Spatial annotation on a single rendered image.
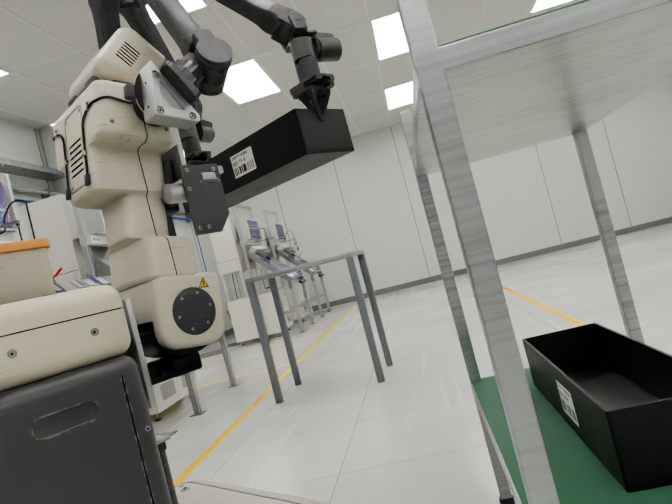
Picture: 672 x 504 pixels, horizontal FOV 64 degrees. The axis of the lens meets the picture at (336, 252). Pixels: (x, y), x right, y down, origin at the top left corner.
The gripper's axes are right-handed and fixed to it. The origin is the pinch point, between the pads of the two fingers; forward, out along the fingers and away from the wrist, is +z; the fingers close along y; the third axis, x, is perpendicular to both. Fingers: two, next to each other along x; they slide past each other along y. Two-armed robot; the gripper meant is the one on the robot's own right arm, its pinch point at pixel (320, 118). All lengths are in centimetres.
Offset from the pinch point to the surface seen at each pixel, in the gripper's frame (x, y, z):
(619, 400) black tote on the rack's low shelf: -7, -48, 74
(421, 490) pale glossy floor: -28, 25, 110
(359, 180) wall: -684, 564, -102
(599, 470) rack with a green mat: 19, -53, 75
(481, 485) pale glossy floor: -35, 8, 111
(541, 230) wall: -855, 328, 76
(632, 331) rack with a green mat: -49, -40, 72
